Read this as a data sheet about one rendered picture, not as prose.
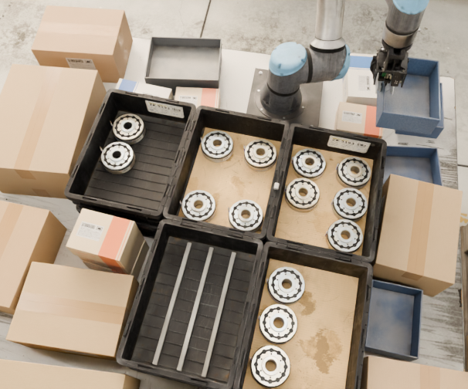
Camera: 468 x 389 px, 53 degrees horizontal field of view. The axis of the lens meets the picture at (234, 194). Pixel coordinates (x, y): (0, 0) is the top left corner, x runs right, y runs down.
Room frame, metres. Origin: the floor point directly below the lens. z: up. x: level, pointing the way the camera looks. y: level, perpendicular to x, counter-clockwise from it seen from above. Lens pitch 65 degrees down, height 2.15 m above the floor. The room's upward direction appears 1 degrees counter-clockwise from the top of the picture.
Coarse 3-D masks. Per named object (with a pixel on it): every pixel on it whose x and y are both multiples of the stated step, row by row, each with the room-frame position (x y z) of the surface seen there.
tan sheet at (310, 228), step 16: (336, 160) 0.74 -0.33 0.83; (368, 160) 0.74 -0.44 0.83; (288, 176) 0.68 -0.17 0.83; (320, 192) 0.62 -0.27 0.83; (336, 192) 0.62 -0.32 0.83; (368, 192) 0.62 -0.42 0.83; (288, 208) 0.57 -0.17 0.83; (320, 208) 0.57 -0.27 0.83; (288, 224) 0.52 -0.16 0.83; (304, 224) 0.52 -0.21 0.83; (320, 224) 0.52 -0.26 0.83; (304, 240) 0.47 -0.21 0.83; (320, 240) 0.47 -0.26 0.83
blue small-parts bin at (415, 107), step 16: (416, 64) 0.88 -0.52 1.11; (432, 64) 0.87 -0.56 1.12; (416, 80) 0.86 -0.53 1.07; (432, 80) 0.84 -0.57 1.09; (384, 96) 0.76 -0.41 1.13; (400, 96) 0.80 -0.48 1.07; (416, 96) 0.80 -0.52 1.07; (432, 96) 0.78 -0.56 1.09; (384, 112) 0.71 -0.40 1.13; (400, 112) 0.75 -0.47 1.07; (416, 112) 0.75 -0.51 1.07; (432, 112) 0.73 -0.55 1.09; (400, 128) 0.70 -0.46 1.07; (416, 128) 0.69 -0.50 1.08; (432, 128) 0.68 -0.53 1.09
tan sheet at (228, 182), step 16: (208, 128) 0.87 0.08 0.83; (240, 144) 0.80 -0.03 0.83; (208, 160) 0.75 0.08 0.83; (240, 160) 0.75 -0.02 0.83; (192, 176) 0.69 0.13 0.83; (208, 176) 0.69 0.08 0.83; (224, 176) 0.69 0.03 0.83; (240, 176) 0.69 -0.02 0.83; (256, 176) 0.69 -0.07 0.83; (272, 176) 0.68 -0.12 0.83; (224, 192) 0.63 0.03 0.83; (240, 192) 0.63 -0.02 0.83; (256, 192) 0.63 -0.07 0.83; (224, 208) 0.58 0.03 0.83; (224, 224) 0.53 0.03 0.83
